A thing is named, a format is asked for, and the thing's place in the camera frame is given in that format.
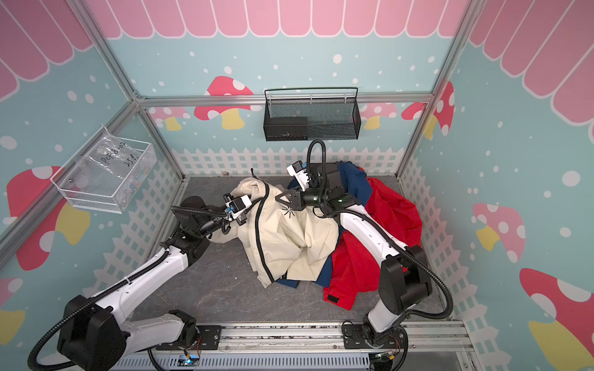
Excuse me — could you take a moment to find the left black corrugated cable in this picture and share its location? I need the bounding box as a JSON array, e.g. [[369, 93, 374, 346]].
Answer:
[[26, 203, 228, 371]]

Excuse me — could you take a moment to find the black flat case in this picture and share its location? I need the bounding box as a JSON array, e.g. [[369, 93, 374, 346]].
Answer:
[[306, 163, 342, 189]]

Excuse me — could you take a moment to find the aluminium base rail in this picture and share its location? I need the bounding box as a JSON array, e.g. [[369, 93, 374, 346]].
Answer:
[[113, 321, 482, 370]]

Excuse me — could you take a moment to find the black corrugated cable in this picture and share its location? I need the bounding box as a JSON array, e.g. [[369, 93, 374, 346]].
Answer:
[[26, 203, 228, 371], [305, 138, 454, 371]]

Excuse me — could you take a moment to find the right black corrugated cable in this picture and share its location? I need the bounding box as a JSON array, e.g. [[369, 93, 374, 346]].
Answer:
[[305, 138, 454, 371]]

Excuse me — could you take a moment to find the black wire mesh basket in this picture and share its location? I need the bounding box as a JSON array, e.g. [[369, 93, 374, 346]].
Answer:
[[264, 87, 361, 141]]

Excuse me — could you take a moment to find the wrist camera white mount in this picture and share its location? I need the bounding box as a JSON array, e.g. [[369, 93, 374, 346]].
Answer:
[[287, 160, 310, 192], [224, 193, 252, 226]]

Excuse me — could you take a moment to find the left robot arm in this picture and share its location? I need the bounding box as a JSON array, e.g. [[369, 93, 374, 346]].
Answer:
[[57, 194, 234, 370]]

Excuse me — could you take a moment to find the clear wire basket with bags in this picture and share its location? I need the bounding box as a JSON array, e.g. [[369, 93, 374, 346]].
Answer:
[[50, 128, 157, 214]]

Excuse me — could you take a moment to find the red jacket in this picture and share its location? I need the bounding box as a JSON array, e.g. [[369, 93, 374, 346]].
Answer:
[[322, 177, 424, 312]]

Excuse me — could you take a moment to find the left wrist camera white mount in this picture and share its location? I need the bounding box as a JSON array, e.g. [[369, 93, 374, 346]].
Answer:
[[224, 193, 252, 226]]

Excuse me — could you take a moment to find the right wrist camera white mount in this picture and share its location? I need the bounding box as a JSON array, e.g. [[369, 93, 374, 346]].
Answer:
[[287, 160, 310, 192]]

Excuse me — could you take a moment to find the cream beige jacket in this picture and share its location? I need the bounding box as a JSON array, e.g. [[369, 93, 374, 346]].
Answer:
[[210, 178, 339, 288]]

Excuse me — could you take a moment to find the navy blue jacket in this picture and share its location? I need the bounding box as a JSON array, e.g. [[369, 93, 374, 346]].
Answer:
[[275, 161, 373, 289]]

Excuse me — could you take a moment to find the black box in basket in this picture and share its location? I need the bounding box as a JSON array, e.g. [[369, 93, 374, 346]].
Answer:
[[264, 117, 309, 142]]

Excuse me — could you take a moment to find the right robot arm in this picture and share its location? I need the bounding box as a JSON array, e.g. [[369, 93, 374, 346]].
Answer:
[[275, 178, 436, 347]]

